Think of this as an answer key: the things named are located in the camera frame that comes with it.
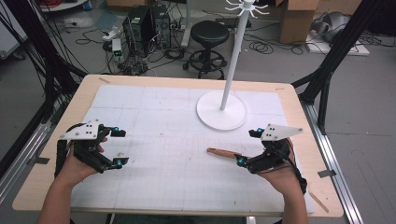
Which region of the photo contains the coiled black cable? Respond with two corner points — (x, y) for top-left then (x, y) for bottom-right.
(248, 40), (276, 56)

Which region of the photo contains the white hook stand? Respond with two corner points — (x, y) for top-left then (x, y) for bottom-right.
(195, 0), (271, 132)

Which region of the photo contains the white grid mat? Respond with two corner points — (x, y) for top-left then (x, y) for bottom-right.
(70, 84), (316, 215)

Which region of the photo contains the person's left hand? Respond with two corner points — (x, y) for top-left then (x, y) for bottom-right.
(56, 136), (108, 189)

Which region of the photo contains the white flat board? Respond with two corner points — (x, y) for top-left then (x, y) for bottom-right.
(304, 30), (372, 57)

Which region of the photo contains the white box with green light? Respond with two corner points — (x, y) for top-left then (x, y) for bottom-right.
(110, 38), (123, 57)

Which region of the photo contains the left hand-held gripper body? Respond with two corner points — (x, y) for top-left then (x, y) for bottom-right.
(60, 119), (114, 175)

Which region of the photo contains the thin wooden stick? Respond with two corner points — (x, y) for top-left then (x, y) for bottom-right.
(307, 190), (330, 215)

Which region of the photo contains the black metal frame stand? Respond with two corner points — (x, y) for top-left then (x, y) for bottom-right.
(0, 0), (89, 179)
(291, 0), (396, 135)

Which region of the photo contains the black wrist strap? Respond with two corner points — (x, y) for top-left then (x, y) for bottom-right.
(292, 167), (308, 196)
(53, 139), (69, 179)

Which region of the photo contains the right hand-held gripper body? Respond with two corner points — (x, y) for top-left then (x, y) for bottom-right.
(247, 123), (304, 175)

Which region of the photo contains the black computer tower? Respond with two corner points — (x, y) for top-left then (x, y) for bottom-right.
(150, 4), (173, 49)
(121, 5), (154, 59)

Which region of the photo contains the brown cardboard box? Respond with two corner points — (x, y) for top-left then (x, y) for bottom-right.
(277, 0), (320, 45)

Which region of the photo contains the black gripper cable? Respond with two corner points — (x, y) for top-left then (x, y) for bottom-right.
(274, 138), (297, 172)

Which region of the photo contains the brown wooden handle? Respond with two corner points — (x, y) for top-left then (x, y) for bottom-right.
(206, 147), (245, 160)

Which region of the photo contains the white power strip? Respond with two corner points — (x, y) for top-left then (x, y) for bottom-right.
(102, 25), (124, 42)

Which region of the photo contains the aluminium rail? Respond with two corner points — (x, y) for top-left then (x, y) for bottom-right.
(299, 101), (365, 224)
(0, 120), (53, 204)

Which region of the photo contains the black round stool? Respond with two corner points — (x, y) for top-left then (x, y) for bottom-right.
(182, 20), (231, 80)

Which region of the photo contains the person's right hand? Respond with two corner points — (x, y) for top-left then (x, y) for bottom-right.
(257, 139), (305, 196)

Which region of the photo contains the grey bundled cover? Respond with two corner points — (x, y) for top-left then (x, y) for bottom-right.
(312, 11), (352, 44)

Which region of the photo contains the white upright post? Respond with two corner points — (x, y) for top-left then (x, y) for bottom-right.
(181, 0), (191, 49)

